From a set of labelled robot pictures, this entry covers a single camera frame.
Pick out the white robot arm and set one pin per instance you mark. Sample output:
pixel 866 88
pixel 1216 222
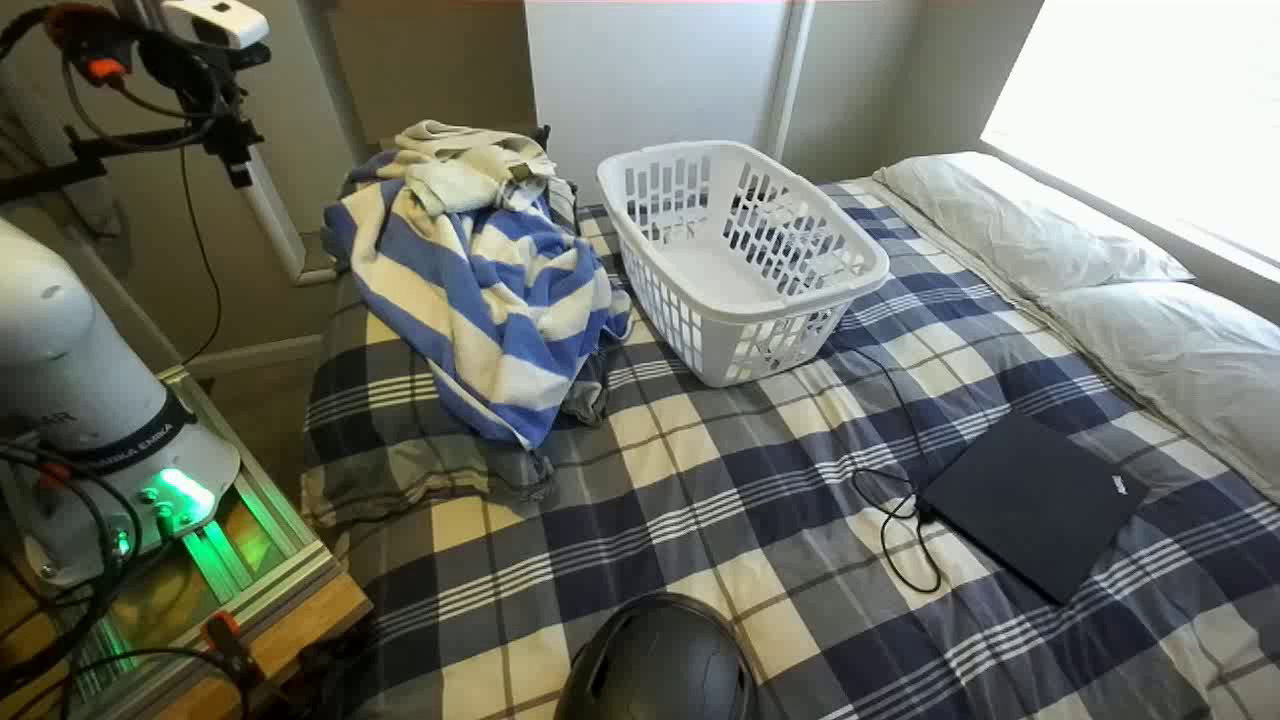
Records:
pixel 113 460

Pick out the pale blue towel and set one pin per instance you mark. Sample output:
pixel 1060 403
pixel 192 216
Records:
pixel 462 171

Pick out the wooden side table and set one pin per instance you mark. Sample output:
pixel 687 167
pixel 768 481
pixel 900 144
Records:
pixel 106 617

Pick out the white pillow near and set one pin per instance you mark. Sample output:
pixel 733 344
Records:
pixel 1197 359

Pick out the white pillow far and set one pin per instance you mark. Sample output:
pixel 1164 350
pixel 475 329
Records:
pixel 1020 231

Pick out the black laptop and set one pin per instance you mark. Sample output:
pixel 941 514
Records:
pixel 1035 503

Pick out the plaid bed blanket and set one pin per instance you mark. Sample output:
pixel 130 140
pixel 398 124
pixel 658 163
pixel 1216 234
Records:
pixel 784 509

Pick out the dark grey helmet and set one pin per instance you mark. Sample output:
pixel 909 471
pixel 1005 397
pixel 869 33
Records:
pixel 663 658

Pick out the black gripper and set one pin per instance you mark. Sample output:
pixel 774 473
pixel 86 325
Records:
pixel 205 83

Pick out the white pillow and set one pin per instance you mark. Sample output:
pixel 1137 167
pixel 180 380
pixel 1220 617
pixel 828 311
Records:
pixel 1020 231
pixel 1197 359

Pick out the blue white striped towel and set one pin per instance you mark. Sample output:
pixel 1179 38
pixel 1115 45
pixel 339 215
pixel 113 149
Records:
pixel 505 301

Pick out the black camera stand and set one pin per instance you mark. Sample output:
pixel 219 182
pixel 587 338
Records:
pixel 228 140

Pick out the white plastic laundry basket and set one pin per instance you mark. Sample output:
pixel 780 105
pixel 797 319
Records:
pixel 739 261

